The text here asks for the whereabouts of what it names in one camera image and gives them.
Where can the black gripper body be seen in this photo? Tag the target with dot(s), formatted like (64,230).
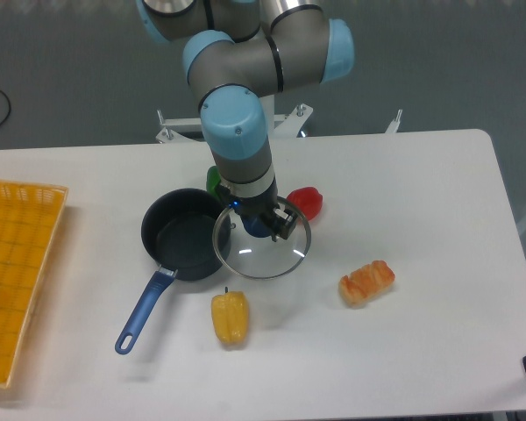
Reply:
(254,202)

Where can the orange toy salmon sushi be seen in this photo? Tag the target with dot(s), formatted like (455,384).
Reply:
(364,284)

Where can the yellow plastic basket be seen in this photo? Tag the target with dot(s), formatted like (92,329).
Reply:
(30,215)

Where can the white bracket at table edge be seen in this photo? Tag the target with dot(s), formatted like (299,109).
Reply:
(394,125)

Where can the dark saucepan with blue handle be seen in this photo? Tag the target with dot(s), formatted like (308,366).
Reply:
(176,232)

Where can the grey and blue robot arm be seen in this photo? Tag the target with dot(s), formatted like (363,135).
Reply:
(237,53)

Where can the glass lid with blue knob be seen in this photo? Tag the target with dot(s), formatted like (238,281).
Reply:
(251,253)

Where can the green toy bell pepper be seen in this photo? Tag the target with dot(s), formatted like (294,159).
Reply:
(213,180)

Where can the red toy bell pepper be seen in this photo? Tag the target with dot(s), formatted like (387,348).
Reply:
(308,200)

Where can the yellow toy bell pepper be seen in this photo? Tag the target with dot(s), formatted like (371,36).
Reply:
(230,315)

